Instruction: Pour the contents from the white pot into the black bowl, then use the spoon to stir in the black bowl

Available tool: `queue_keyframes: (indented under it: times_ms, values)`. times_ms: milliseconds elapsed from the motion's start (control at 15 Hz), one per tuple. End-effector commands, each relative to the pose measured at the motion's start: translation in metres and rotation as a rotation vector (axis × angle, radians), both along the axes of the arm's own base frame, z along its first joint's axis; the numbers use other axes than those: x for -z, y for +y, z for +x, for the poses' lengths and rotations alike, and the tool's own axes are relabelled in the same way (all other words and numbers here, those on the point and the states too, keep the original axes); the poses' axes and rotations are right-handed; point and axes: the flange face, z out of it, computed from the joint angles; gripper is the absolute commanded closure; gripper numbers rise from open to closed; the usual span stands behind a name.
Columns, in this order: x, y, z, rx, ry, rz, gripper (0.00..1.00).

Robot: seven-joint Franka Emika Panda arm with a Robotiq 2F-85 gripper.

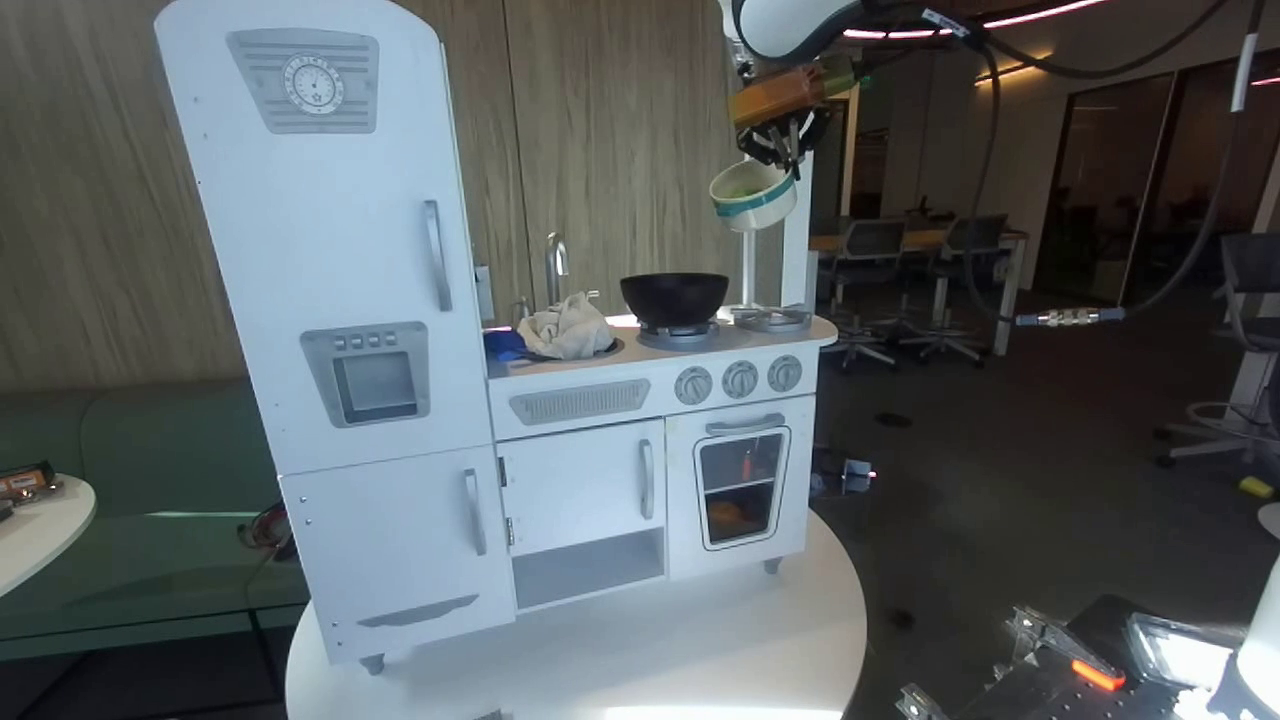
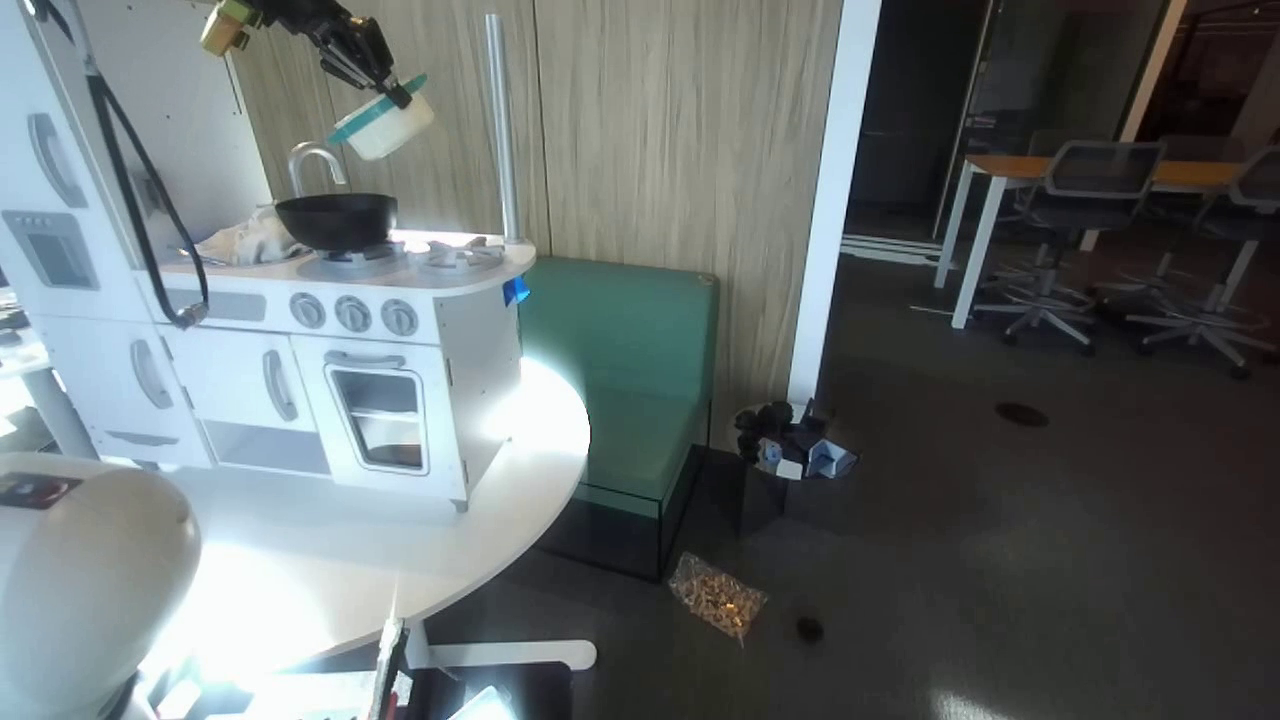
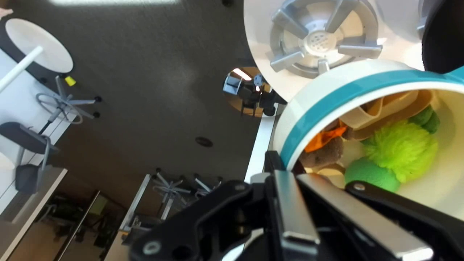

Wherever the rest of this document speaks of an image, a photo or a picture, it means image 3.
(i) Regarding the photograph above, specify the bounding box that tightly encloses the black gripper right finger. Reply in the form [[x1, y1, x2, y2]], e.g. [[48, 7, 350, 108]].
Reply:
[[296, 172, 464, 261]]

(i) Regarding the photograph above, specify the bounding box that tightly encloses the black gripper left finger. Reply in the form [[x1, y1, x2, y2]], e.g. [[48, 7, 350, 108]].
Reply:
[[128, 150, 322, 261]]

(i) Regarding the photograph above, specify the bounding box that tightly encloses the white pot teal stripe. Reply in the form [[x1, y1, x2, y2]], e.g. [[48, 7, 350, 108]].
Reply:
[[273, 58, 464, 221]]

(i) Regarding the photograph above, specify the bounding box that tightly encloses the black bowl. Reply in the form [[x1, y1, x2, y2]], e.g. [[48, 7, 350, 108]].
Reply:
[[421, 0, 464, 75]]

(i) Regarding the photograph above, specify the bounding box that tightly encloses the mesh office chair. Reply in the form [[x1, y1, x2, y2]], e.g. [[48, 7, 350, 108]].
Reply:
[[192, 172, 225, 195], [152, 168, 193, 220]]

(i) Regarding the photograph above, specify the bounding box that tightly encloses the wood-top white-leg desk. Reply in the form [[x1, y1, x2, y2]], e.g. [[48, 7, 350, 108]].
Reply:
[[103, 172, 161, 261]]

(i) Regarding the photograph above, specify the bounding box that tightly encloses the lime green fuzzy pompom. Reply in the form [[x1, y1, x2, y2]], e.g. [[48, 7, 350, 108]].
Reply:
[[361, 118, 441, 184]]

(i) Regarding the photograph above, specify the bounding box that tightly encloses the thin white pole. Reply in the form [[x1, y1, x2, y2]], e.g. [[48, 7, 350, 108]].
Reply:
[[242, 114, 281, 185]]

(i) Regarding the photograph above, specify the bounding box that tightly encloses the brown toy food piece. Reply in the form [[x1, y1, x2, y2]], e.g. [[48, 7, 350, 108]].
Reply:
[[300, 136, 345, 171]]

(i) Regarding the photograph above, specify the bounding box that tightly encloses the orange toy piece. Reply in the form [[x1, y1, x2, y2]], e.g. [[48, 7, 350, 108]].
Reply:
[[303, 120, 350, 153]]

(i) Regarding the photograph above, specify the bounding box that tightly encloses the dark green toy piece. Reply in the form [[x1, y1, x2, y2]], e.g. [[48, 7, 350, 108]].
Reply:
[[409, 104, 442, 136]]

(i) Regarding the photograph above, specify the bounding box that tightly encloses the tan wooden toy piece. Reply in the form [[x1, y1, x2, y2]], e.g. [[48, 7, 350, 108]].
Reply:
[[338, 88, 435, 142]]

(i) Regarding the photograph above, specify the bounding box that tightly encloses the grey office chair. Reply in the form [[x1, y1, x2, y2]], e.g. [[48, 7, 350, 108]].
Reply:
[[35, 74, 102, 126], [0, 120, 55, 195]]

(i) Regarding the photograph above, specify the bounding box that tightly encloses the silver toy stove burner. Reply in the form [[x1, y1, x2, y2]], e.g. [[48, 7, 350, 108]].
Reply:
[[268, 0, 384, 79]]

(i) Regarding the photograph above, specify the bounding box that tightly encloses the white toy play kitchen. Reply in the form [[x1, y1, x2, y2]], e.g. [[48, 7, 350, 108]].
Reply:
[[242, 0, 464, 104]]

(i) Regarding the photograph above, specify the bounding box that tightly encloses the white office desk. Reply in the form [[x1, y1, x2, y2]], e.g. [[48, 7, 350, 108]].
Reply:
[[0, 43, 74, 229]]

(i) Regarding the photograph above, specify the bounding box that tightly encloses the round white office table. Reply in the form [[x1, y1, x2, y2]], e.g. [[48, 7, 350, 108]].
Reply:
[[0, 16, 76, 89]]

